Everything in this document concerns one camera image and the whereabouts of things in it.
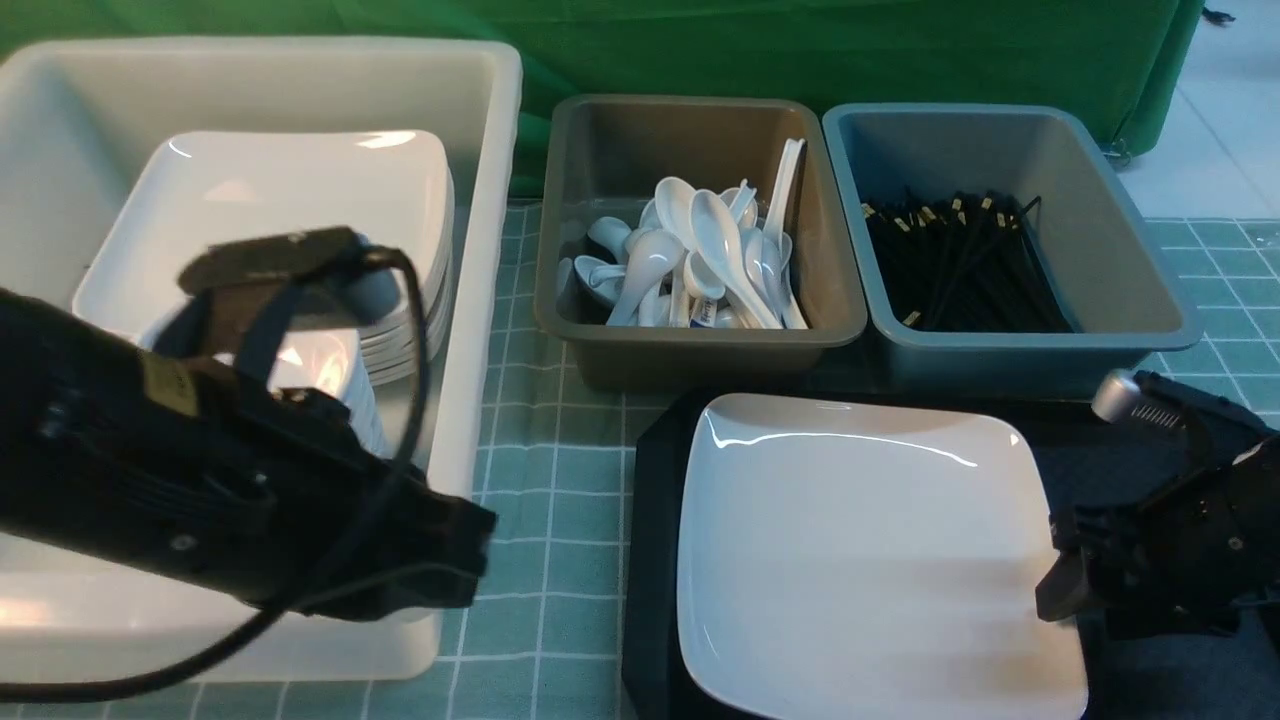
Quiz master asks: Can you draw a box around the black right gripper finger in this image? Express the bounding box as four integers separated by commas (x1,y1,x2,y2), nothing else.
1036,551,1094,623

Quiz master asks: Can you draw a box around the large white plastic tub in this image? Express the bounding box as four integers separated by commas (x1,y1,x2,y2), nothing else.
1,37,522,684

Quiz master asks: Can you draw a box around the large white square plate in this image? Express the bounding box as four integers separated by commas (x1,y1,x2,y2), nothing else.
676,393,1089,719

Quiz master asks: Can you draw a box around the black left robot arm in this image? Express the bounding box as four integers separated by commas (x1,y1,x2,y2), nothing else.
3,225,498,623

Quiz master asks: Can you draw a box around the blue-grey plastic bin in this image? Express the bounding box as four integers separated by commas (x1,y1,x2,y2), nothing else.
823,102,1202,397

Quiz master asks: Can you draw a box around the stack of white square plates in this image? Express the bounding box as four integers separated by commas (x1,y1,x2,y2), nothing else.
70,129,454,355

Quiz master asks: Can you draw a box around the brown plastic bin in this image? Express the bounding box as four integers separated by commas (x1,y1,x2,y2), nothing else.
532,95,869,395

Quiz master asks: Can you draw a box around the green backdrop cloth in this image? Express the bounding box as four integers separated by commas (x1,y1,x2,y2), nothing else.
1,1,1203,196

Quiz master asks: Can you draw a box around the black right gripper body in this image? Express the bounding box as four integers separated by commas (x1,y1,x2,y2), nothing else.
1050,370,1277,641

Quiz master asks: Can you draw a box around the pile of black chopsticks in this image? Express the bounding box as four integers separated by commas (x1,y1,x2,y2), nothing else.
860,187,1079,334

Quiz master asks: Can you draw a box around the pile of white spoons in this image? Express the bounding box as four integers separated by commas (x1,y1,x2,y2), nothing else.
554,138,810,331

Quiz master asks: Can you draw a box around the black cable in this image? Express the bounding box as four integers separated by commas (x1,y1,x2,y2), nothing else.
0,245,481,703

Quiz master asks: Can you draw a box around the black serving tray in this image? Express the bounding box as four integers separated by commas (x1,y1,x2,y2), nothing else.
621,389,1279,719

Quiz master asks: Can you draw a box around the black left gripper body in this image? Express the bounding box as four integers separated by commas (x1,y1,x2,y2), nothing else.
150,228,497,623

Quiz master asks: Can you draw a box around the stack of white bowls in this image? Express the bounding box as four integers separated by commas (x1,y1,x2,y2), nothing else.
268,328,396,459

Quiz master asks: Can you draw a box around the green checked tablecloth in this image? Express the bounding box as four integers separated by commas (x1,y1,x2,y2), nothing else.
3,206,1279,719

